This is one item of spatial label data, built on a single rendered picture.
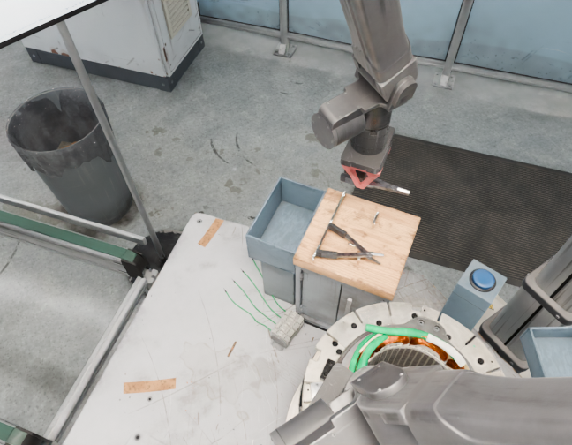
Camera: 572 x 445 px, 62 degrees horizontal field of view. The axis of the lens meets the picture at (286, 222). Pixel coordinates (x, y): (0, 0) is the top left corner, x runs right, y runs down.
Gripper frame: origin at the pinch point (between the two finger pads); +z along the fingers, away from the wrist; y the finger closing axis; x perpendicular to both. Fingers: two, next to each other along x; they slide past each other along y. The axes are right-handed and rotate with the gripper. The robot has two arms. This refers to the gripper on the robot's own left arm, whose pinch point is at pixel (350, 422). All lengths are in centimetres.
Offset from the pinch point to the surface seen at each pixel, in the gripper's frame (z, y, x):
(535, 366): 17.1, 21.8, 27.9
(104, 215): 126, -134, 31
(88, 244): 52, -80, 6
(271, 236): 27, -32, 27
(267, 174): 137, -91, 99
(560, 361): 19.2, 25.7, 32.2
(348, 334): 13.1, -6.8, 13.5
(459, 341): 12.7, 8.8, 22.7
